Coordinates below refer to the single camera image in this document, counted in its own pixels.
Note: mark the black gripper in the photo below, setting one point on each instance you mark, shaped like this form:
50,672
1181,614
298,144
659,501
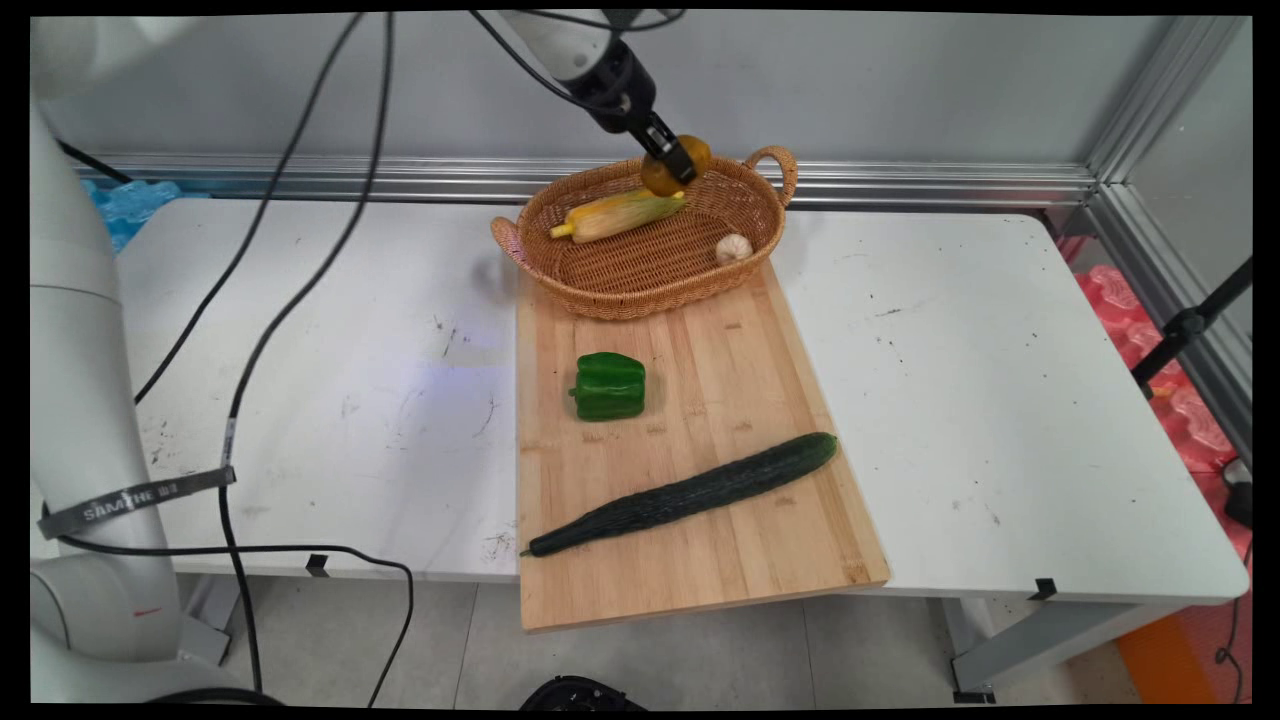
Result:
615,95

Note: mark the round yellow-brown fruit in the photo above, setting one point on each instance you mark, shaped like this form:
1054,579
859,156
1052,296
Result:
700,152

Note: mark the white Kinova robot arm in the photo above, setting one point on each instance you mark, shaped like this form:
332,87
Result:
90,350

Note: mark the yellow corn cob with husk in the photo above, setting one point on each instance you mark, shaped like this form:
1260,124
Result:
620,213

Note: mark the white garlic bulb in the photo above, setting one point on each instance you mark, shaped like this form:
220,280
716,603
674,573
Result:
733,249

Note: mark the green bell pepper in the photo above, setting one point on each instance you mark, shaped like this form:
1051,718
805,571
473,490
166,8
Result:
610,385

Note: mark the bamboo cutting board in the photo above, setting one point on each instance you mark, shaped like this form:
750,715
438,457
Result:
690,450

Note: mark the long dark green cucumber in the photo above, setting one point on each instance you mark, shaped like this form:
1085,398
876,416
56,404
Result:
690,493

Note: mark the blue foam sheet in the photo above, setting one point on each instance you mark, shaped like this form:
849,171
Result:
130,205

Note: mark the black table edge clip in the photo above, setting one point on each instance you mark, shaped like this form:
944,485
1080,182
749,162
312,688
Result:
317,565
1043,589

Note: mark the black tripod stand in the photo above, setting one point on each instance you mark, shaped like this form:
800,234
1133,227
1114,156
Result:
1185,325

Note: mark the black round device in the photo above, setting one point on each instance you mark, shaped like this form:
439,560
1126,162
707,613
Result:
580,693

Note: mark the red bubble foam sheet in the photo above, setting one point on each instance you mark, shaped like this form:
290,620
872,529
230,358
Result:
1170,400

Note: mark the grey metal table leg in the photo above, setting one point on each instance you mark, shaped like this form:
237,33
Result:
1050,640
208,620

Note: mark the horizontal aluminium frame rail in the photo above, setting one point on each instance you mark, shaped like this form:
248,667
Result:
900,183

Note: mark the aluminium frame corner post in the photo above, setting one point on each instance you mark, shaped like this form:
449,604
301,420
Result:
1150,150

